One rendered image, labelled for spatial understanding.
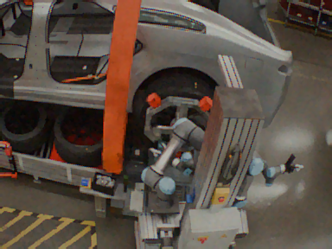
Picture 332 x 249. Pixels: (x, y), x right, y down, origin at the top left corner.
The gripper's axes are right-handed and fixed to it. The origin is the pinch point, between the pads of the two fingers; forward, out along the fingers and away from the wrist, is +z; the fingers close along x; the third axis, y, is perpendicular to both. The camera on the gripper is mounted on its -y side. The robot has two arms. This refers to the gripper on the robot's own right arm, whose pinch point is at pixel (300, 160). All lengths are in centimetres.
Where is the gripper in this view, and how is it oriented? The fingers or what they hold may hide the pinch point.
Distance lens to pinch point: 352.0
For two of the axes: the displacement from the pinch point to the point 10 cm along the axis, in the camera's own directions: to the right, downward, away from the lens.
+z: 9.4, -1.4, 3.2
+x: 3.4, 5.8, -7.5
